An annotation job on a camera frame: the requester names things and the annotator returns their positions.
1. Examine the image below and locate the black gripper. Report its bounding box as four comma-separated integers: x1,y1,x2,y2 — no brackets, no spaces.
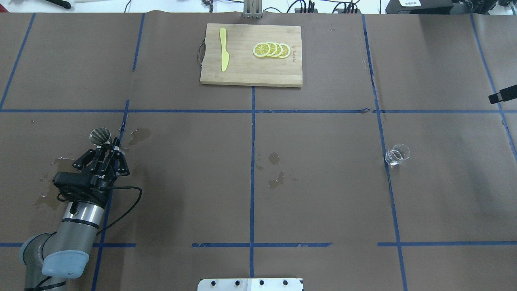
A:
73,137,130,189

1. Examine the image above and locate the steel jigger measuring cup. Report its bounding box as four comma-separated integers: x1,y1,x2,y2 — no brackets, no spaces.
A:
89,127,111,147

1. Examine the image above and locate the clear glass cup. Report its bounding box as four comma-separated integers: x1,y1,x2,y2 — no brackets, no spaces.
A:
385,143,411,167

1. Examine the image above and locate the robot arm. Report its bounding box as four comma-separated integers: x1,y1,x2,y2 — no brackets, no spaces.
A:
19,135,130,291

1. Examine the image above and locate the yellow plastic knife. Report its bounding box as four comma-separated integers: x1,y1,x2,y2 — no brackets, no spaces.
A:
219,27,230,72

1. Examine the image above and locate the wooden cutting board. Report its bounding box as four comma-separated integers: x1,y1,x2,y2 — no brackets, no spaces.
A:
200,23,303,88

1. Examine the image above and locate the front lemon slice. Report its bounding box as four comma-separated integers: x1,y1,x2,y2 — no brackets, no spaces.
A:
252,42,270,58

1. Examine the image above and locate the lemon slice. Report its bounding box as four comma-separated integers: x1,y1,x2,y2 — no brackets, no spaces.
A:
252,42,270,58
278,44,291,59

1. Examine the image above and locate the back lemon slice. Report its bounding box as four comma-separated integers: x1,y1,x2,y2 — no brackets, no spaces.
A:
278,44,291,59

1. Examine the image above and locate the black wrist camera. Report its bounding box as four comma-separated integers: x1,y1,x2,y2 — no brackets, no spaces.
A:
489,85,517,104
53,172,92,194

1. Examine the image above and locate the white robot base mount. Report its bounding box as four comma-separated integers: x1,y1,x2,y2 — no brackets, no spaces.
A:
197,278,304,291

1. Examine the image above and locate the aluminium camera post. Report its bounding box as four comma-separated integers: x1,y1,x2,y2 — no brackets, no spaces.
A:
242,0,263,19

